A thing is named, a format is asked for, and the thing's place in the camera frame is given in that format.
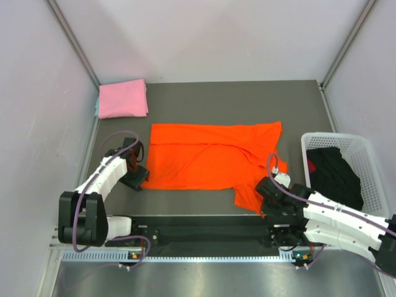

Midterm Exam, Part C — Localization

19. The folded teal t shirt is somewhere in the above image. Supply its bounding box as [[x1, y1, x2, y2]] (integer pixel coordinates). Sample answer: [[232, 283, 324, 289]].
[[94, 97, 100, 117]]

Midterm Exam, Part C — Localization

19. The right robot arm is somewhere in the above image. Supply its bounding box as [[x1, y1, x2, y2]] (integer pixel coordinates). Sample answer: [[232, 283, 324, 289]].
[[255, 173, 395, 277]]

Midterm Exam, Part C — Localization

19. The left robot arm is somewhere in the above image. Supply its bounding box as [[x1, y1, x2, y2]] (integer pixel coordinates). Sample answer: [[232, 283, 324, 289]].
[[58, 137, 149, 252]]

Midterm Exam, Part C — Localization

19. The folded pink t shirt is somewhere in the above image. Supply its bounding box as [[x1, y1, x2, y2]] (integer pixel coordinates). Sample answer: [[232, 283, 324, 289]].
[[97, 79, 149, 119]]

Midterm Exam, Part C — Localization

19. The white plastic laundry basket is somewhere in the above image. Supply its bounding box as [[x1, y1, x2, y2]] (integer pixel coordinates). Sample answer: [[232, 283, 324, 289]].
[[301, 132, 391, 218]]

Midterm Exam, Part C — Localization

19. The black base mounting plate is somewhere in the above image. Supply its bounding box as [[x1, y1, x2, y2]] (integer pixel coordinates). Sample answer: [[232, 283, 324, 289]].
[[104, 215, 326, 250]]

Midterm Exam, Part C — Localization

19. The aluminium frame post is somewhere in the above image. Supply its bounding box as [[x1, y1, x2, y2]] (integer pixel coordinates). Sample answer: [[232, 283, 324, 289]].
[[319, 0, 379, 91], [44, 0, 100, 90]]

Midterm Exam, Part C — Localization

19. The orange t shirt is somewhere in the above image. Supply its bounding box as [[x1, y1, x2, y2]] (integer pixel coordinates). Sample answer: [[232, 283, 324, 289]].
[[143, 122, 288, 214]]

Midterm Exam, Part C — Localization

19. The right aluminium frame post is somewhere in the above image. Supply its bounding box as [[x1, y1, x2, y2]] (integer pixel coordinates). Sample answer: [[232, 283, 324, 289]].
[[319, 0, 379, 91]]

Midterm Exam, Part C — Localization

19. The left aluminium frame post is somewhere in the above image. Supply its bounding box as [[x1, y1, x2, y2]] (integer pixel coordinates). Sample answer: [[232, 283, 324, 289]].
[[44, 0, 100, 90]]

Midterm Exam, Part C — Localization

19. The grey slotted cable duct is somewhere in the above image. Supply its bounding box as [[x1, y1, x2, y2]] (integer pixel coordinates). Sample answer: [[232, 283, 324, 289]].
[[62, 249, 310, 263]]

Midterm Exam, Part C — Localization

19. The black t shirt in basket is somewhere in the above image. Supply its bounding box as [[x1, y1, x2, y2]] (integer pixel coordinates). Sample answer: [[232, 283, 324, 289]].
[[306, 147, 364, 210]]

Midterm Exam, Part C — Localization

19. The red t shirt in basket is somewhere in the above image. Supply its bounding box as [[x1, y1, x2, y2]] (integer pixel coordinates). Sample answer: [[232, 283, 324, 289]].
[[307, 159, 317, 174]]

